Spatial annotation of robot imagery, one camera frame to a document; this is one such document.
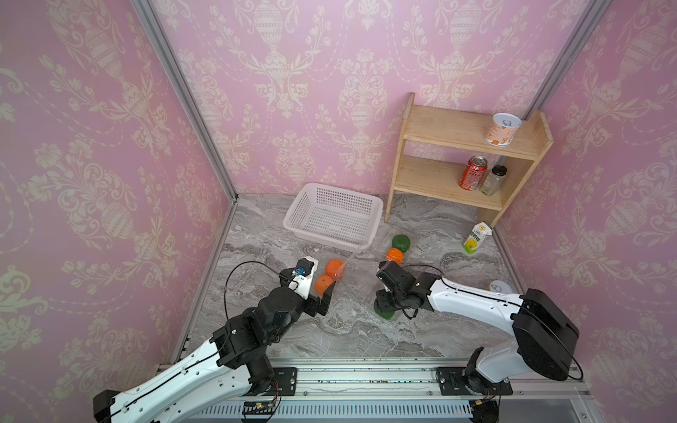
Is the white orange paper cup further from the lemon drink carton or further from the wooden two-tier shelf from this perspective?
the lemon drink carton

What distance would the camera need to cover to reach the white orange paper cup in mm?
728

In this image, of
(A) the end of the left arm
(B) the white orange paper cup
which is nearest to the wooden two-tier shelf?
(B) the white orange paper cup

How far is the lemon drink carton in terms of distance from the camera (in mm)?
938

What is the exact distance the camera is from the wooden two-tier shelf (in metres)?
0.76

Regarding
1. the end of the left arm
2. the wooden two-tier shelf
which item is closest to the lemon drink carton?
the wooden two-tier shelf

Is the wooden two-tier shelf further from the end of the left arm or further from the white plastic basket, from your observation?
the end of the left arm

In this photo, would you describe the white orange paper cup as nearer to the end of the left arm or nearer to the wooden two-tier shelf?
the wooden two-tier shelf
